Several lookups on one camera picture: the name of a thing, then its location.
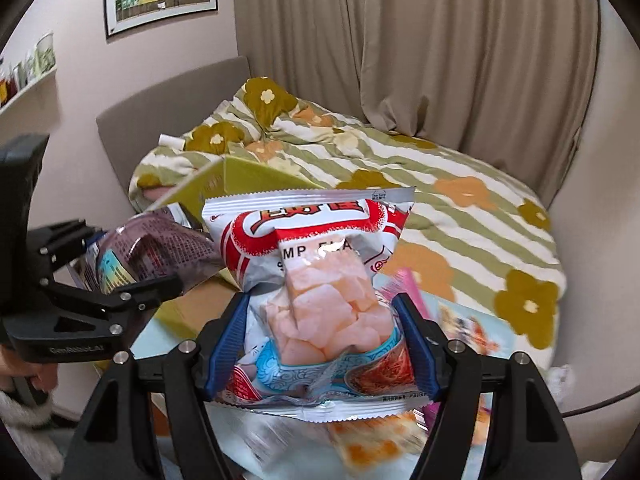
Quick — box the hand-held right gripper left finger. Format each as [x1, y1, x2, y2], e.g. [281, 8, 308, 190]
[62, 292, 251, 480]

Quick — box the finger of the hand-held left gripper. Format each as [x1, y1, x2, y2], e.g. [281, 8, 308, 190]
[26, 218, 108, 281]
[5, 274, 184, 364]

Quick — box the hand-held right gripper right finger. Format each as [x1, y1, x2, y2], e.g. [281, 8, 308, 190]
[392, 292, 583, 480]

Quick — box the pink snack packet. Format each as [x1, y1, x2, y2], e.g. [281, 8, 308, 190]
[392, 267, 442, 322]

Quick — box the purple snack bag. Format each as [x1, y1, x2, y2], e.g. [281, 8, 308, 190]
[95, 210, 227, 297]

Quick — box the white red shrimp cracker bag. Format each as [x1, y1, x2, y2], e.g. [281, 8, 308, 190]
[201, 186, 436, 423]

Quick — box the green cardboard box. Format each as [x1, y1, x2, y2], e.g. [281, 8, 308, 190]
[142, 155, 326, 343]

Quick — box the person's left forearm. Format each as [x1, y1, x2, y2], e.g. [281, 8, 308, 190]
[0, 389, 68, 480]

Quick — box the person's left hand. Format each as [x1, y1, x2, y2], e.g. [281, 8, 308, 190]
[0, 348, 57, 395]

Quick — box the light blue pictured snack packet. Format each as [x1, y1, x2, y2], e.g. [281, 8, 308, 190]
[436, 299, 512, 358]

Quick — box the light blue daisy tablecloth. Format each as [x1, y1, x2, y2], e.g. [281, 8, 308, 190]
[90, 280, 516, 480]

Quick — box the orange snack packet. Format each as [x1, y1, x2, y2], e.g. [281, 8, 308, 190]
[327, 407, 432, 467]

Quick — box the dark red jar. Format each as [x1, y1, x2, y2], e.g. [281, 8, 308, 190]
[0, 74, 19, 107]

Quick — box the white patterned cup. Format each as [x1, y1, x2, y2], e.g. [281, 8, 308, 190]
[14, 57, 36, 90]

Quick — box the green printed cup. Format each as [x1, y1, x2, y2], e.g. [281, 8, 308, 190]
[32, 32, 57, 81]

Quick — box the white crumpled tissue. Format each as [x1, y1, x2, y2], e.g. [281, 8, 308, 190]
[549, 364, 577, 403]

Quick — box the grey upholstered headboard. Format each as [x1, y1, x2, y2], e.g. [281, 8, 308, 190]
[95, 55, 251, 202]

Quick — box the green striped floral blanket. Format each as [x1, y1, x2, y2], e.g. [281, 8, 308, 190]
[127, 76, 562, 362]

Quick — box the beige curtain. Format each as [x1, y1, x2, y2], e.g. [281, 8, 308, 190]
[232, 0, 602, 207]

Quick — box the white wall shelf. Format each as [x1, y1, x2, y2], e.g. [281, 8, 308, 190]
[0, 67, 59, 117]

